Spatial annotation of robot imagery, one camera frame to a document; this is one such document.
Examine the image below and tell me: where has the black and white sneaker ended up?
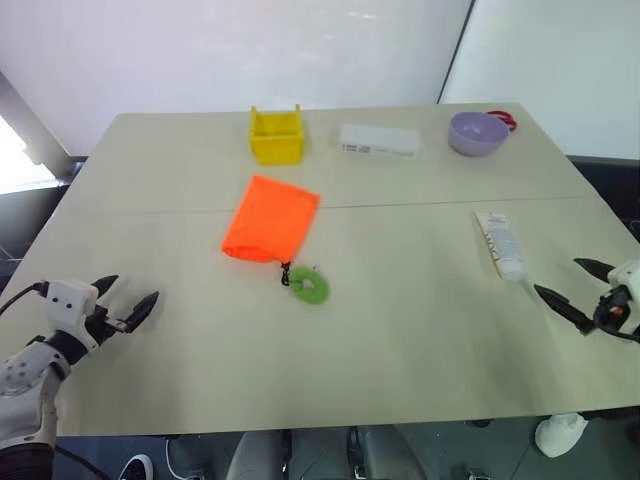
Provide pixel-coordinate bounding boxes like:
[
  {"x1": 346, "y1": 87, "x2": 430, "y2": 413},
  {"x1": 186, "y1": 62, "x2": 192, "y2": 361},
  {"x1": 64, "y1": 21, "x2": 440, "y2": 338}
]
[{"x1": 119, "y1": 453, "x2": 156, "y2": 480}]

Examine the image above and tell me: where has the purple bowl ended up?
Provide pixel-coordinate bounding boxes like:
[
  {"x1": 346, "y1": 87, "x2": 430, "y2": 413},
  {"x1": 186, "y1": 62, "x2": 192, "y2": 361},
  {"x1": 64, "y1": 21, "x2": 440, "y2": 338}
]
[{"x1": 447, "y1": 110, "x2": 512, "y2": 157}]

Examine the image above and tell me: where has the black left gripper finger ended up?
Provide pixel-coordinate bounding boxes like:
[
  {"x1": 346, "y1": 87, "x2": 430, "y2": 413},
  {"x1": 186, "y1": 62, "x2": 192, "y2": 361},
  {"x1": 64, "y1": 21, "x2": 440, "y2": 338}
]
[
  {"x1": 90, "y1": 274, "x2": 120, "y2": 305},
  {"x1": 121, "y1": 290, "x2": 161, "y2": 335}
]

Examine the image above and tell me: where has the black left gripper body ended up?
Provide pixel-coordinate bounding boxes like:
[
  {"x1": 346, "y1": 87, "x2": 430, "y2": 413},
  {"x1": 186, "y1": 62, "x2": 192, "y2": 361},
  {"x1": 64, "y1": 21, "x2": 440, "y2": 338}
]
[{"x1": 85, "y1": 302, "x2": 134, "y2": 347}]

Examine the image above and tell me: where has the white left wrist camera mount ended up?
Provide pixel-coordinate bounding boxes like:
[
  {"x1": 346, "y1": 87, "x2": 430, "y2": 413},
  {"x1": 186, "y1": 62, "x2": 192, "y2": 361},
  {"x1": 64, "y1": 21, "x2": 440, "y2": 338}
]
[{"x1": 41, "y1": 279, "x2": 101, "y2": 354}]

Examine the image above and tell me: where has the yellow plastic bin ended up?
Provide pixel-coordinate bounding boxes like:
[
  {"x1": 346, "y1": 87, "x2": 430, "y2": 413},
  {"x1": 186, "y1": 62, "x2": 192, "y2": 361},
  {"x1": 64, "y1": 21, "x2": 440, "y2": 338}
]
[{"x1": 248, "y1": 103, "x2": 307, "y2": 166}]

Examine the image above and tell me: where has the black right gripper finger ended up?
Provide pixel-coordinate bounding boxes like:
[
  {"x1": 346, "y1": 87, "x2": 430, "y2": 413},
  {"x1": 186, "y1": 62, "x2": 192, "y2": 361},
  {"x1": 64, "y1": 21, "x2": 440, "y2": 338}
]
[
  {"x1": 573, "y1": 257, "x2": 616, "y2": 287},
  {"x1": 533, "y1": 283, "x2": 597, "y2": 336}
]

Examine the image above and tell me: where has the white tube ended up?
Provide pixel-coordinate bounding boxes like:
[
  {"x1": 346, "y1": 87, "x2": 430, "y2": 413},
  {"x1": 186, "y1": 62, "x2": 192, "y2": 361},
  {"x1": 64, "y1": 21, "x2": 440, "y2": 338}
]
[{"x1": 473, "y1": 210, "x2": 539, "y2": 297}]

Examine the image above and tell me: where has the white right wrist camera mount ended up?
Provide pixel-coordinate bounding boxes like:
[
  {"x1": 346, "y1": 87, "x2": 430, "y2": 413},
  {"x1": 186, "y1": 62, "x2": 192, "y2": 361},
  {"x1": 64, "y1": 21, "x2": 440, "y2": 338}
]
[{"x1": 605, "y1": 259, "x2": 640, "y2": 334}]

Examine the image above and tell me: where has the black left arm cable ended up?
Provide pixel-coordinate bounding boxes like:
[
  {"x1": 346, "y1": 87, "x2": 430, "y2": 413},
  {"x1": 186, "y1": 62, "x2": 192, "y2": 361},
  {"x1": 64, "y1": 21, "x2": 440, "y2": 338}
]
[{"x1": 0, "y1": 281, "x2": 50, "y2": 317}]

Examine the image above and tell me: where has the grey rounded shape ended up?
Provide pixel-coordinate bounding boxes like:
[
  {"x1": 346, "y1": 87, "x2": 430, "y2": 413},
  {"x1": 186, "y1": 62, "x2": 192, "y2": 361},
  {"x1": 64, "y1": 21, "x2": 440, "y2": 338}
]
[
  {"x1": 357, "y1": 426, "x2": 427, "y2": 480},
  {"x1": 227, "y1": 429, "x2": 292, "y2": 480}
]

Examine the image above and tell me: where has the clear plastic box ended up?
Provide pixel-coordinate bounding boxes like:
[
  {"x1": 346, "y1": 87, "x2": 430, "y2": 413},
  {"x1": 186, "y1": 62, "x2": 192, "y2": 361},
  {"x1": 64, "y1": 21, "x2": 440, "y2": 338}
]
[{"x1": 339, "y1": 122, "x2": 421, "y2": 162}]

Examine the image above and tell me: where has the green ring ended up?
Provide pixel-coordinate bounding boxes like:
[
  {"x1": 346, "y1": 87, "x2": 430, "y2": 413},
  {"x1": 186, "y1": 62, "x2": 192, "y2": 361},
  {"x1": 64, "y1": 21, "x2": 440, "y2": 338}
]
[{"x1": 288, "y1": 265, "x2": 332, "y2": 305}]

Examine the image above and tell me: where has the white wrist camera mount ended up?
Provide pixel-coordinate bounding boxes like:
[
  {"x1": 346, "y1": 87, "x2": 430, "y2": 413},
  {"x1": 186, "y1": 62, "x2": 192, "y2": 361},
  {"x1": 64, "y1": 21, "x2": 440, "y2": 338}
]
[
  {"x1": 41, "y1": 279, "x2": 101, "y2": 354},
  {"x1": 605, "y1": 259, "x2": 640, "y2": 334}
]

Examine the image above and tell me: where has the orange fabric pouch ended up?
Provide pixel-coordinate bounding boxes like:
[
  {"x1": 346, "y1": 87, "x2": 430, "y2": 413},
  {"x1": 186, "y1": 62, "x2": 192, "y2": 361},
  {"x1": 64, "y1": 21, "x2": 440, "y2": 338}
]
[{"x1": 220, "y1": 174, "x2": 323, "y2": 264}]

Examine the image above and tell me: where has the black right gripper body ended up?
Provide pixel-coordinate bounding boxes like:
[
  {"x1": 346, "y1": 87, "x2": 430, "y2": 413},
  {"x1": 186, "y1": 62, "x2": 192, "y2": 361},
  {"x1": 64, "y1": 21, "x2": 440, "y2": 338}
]
[{"x1": 592, "y1": 283, "x2": 640, "y2": 345}]

